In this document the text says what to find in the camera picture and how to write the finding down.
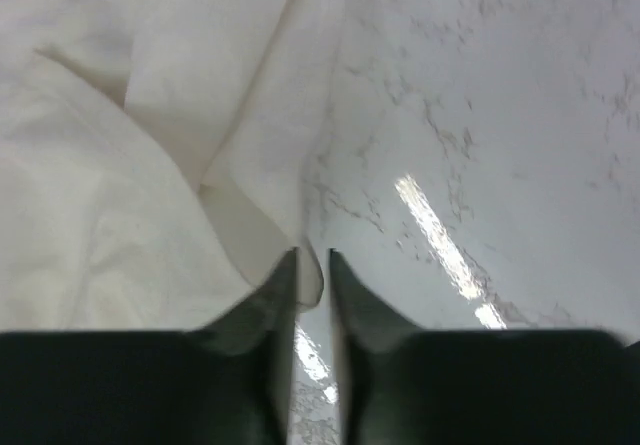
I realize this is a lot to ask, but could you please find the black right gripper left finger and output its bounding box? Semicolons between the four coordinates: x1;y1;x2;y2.
1;250;298;444

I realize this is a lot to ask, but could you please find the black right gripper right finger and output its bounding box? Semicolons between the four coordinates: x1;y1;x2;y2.
329;251;639;444

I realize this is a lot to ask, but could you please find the white t shirt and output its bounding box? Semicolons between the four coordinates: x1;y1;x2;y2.
1;0;345;330

